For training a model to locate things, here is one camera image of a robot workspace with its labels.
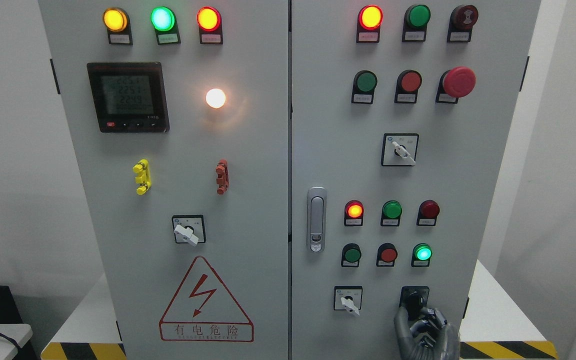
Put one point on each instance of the black rotary knob switch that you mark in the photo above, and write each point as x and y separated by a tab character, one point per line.
414	298

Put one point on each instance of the green push button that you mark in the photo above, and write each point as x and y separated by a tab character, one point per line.
364	85
421	255
351	256

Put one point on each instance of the red emergency stop button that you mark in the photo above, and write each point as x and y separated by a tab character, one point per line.
454	84

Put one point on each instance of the red push button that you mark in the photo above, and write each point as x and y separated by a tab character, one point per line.
407	87
386	255

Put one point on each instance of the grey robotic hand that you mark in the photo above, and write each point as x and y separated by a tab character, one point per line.
432	337

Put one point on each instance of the red indicator middle right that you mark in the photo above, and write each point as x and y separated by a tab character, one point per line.
428	213

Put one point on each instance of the red push button lower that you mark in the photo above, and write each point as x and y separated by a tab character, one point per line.
386	255

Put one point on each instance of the white selector switch left door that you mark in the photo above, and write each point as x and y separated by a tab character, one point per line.
189	229

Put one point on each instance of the dark red buzzer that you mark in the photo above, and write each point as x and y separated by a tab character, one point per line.
461	23

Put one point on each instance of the green indicator middle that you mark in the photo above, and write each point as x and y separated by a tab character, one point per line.
391	214

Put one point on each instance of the red lit indicator top right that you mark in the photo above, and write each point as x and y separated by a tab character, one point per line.
369	21

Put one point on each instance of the red lit indicator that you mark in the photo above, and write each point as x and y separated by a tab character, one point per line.
369	21
353	214

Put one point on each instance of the white selector switch upper right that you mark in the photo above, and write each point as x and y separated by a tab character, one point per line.
399	149

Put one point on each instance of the green lit indicator light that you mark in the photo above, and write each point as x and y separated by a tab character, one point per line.
165	25

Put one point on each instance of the red-orange indicator light left door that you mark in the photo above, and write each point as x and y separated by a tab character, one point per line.
210	24

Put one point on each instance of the yellow indicator light top left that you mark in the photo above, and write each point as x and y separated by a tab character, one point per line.
118	26

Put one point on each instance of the white selector switch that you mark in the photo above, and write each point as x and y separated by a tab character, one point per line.
399	149
348	298

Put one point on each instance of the red lit indicator middle left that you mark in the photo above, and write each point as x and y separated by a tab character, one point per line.
353	214

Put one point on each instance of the white platform with hazard stripes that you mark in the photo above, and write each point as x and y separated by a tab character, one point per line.
494	327

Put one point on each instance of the green push button lower right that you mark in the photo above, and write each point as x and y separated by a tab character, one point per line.
421	255

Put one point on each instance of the red electric warning sticker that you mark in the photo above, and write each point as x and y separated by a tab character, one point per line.
203	309

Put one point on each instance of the black digital power meter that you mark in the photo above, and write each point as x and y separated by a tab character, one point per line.
129	97

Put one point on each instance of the green push button lower left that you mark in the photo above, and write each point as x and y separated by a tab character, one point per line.
351	256

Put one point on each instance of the red push button upper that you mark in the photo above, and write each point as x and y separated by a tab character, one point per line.
407	87

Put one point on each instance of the green indicator top right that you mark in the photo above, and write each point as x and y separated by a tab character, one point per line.
415	22

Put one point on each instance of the grey left cabinet door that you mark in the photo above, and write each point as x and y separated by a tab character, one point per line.
246	228

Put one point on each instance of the grey right cabinet door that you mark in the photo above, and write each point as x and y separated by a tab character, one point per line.
338	145

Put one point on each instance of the silver door latch handle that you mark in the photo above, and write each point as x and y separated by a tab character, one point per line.
316	218

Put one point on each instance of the grey cabinet door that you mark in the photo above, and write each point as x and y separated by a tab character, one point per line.
246	228
338	145

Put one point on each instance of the green push button upper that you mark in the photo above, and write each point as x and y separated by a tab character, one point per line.
364	85

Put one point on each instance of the white glowing lamp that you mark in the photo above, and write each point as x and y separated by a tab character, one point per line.
216	98

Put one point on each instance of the white selector switch lower right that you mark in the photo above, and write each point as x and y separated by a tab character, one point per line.
348	298

